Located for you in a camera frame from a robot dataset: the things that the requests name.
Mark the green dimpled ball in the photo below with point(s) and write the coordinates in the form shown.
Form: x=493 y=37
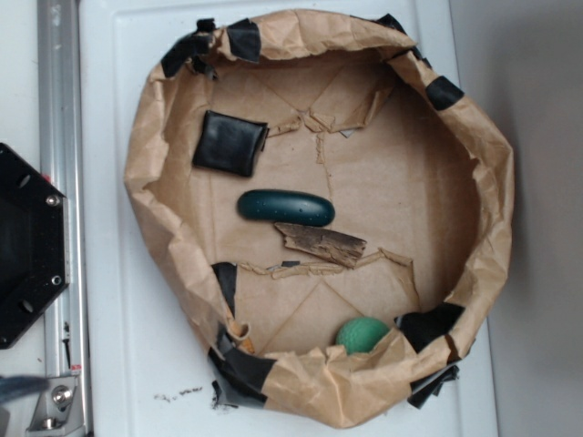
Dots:
x=360 y=335

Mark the dark teal oblong capsule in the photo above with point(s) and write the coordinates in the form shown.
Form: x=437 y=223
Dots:
x=286 y=206

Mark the brown bark wood piece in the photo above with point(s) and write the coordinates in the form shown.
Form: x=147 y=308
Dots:
x=332 y=246

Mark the black square rubber pad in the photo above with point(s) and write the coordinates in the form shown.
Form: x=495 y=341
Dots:
x=230 y=144

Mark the crumpled brown paper bin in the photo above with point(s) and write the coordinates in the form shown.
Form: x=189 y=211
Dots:
x=357 y=116

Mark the black tape patch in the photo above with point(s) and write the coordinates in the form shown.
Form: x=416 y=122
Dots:
x=422 y=328

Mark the white plastic tray board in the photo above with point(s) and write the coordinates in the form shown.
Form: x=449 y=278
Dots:
x=150 y=377

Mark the aluminium extrusion rail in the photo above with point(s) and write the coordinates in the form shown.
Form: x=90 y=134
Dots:
x=66 y=330

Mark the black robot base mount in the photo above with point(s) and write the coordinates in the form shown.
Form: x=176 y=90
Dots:
x=33 y=246

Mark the metal corner bracket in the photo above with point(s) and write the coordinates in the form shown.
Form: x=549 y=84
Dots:
x=58 y=410

